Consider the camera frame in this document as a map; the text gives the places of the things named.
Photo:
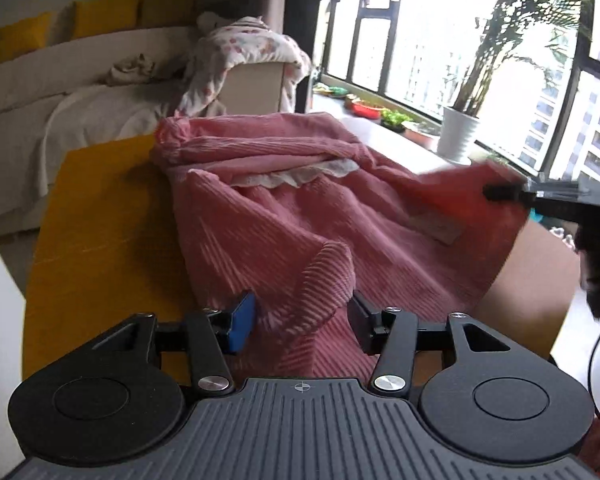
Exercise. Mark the yellow cushion right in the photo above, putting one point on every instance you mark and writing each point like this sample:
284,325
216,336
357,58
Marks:
167,13

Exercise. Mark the pink knit baby dress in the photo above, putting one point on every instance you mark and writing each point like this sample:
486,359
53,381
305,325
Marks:
297,210

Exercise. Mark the yellow cushion left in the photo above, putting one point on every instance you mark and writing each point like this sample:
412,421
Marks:
24,37

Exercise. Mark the green plant in pot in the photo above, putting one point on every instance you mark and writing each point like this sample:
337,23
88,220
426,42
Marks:
394,120

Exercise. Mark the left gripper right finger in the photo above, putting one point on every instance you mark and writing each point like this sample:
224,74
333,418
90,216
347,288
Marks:
391,335

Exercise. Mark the yellow cushion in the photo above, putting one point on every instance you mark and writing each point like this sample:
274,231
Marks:
167,13
24,37
101,17

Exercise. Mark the yellow cushion middle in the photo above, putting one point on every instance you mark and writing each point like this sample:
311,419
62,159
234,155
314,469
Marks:
101,17

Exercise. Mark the crumpled beige cloth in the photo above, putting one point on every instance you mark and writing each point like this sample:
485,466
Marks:
136,69

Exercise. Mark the white pot palm plant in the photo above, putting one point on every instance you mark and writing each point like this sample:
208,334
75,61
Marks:
501,37

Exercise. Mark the red plastic basin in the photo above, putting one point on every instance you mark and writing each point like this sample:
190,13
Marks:
361,109

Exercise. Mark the floral baby blanket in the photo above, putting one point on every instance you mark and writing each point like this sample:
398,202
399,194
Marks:
227,44

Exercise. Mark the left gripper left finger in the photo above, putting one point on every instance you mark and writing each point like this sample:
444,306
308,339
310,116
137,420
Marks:
211,336

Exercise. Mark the beige covered sofa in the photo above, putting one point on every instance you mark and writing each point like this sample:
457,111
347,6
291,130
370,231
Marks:
55,100

